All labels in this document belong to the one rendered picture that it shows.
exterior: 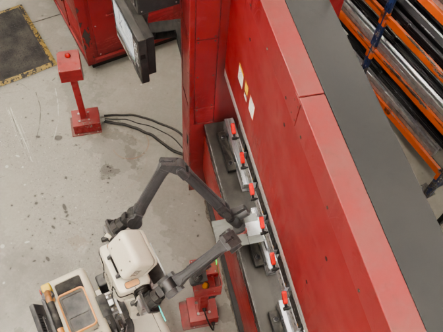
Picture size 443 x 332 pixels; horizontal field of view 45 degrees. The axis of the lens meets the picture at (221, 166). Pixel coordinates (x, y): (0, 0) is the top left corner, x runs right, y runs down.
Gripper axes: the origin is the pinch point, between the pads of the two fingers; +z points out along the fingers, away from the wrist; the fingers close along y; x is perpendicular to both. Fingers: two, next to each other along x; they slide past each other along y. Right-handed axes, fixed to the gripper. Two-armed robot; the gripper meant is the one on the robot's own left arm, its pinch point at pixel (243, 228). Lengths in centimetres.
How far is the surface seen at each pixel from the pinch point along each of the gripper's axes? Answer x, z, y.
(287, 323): -7, 8, -56
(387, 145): -85, -101, -36
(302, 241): -41, -62, -43
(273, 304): -0.4, 15.7, -41.4
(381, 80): -112, 127, 135
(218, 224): 12.2, -5.2, 5.9
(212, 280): 30.7, 14.0, -17.3
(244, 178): -6.3, 7.8, 34.1
